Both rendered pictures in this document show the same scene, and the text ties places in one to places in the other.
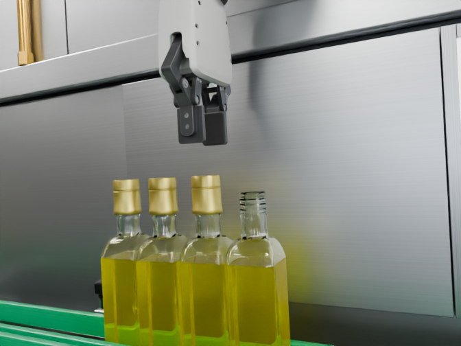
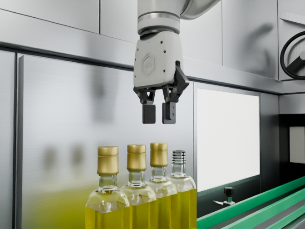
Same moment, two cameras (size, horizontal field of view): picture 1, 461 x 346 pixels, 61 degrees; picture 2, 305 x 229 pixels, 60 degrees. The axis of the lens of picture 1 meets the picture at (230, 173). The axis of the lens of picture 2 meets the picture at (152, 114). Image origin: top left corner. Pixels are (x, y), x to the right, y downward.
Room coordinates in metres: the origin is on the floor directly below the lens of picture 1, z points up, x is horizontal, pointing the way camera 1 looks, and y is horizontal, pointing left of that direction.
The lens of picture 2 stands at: (0.28, 0.51, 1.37)
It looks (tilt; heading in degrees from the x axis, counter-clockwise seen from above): 2 degrees up; 292
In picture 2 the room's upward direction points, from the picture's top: straight up
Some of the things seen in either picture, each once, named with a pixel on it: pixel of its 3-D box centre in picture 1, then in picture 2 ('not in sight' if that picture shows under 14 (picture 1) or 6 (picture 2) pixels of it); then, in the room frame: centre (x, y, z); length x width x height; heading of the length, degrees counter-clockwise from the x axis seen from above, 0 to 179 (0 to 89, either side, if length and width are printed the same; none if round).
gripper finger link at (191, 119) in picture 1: (184, 112); (173, 106); (0.43, 0.05, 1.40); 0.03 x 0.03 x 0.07; 65
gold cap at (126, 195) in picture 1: (127, 196); (108, 159); (0.51, 0.14, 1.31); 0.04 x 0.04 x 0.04
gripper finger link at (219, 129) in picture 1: (217, 119); (145, 107); (0.50, 0.01, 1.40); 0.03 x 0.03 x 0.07; 65
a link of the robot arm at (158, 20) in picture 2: not in sight; (158, 28); (0.46, 0.03, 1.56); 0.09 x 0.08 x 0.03; 155
